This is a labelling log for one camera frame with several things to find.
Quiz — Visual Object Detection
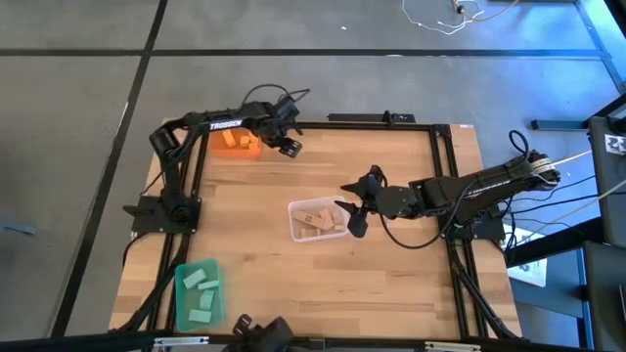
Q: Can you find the silver aluminium bar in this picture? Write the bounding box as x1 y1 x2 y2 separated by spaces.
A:
154 335 210 348
424 340 483 352

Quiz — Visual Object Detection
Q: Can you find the black diagonal beam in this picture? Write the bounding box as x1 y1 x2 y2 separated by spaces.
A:
503 217 603 268

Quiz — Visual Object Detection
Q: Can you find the grey floor scrap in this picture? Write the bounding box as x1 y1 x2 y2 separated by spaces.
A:
0 217 38 237

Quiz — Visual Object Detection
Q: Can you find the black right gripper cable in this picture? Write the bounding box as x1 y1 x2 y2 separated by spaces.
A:
379 129 532 250

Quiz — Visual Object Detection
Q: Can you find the black aluminium rig frame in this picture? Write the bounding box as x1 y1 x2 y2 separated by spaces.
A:
110 118 522 341

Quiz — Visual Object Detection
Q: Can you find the white paper sheet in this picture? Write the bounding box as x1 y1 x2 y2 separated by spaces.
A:
508 224 549 288

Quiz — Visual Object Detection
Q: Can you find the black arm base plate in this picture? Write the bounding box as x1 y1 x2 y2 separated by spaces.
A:
122 195 202 235
436 214 507 242

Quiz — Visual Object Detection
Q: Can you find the clear plastic bin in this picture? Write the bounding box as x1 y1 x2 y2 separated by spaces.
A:
287 195 352 243

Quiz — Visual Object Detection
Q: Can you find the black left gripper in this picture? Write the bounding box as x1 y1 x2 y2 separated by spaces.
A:
251 101 303 159

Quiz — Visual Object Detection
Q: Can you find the grey panel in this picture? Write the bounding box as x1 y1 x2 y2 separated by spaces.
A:
581 242 626 352

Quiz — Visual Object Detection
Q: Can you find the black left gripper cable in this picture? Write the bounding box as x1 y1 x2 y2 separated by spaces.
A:
242 83 312 107

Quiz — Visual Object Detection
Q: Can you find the orange plastic bin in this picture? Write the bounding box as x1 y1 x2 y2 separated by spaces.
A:
208 126 263 158

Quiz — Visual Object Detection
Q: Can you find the black stand foot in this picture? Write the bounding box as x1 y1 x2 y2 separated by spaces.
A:
530 92 626 132

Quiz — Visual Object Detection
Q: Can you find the teal plastic bin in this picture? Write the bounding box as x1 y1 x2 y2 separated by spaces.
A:
173 257 227 333

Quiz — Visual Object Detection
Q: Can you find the black edge bracket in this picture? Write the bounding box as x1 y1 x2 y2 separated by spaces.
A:
327 111 417 124

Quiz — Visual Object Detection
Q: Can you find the blue frame rail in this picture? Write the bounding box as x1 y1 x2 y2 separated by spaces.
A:
574 0 626 94

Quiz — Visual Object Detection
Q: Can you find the white floor cable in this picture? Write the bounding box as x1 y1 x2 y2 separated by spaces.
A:
401 0 486 36

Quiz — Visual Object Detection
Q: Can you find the grey cabinet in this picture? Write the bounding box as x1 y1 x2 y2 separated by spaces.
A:
586 114 626 248

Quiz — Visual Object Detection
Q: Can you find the black white fiducial tag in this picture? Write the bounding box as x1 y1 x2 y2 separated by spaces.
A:
604 134 626 156

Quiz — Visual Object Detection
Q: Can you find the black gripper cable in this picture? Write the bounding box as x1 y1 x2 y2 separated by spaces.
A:
379 129 532 250
242 83 312 107

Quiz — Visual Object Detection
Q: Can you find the yellow extension cord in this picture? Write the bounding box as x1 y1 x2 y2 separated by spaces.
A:
521 149 594 171

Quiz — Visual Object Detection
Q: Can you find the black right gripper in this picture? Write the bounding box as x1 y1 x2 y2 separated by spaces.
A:
335 165 425 240

